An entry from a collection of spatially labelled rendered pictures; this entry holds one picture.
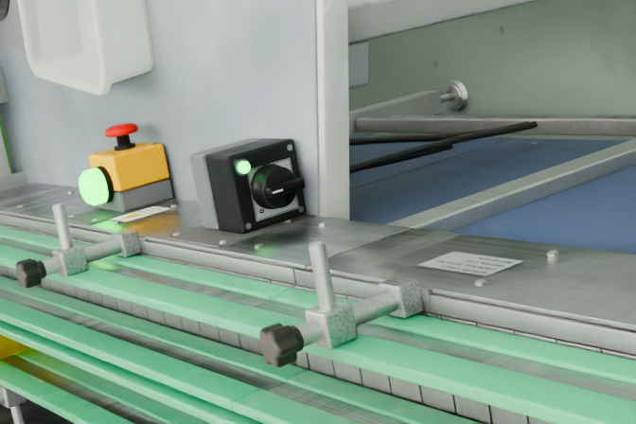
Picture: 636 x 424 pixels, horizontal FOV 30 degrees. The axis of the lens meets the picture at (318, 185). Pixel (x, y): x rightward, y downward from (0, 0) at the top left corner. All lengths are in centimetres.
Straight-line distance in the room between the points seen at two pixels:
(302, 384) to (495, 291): 23
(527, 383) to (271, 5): 58
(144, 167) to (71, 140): 29
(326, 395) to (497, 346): 23
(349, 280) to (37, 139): 94
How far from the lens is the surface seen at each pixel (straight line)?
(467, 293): 85
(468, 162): 145
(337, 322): 84
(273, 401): 98
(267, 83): 122
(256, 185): 116
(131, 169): 142
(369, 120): 194
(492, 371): 75
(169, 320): 126
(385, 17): 123
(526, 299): 82
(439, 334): 83
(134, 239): 126
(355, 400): 95
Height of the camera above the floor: 140
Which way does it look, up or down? 33 degrees down
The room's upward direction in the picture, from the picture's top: 107 degrees counter-clockwise
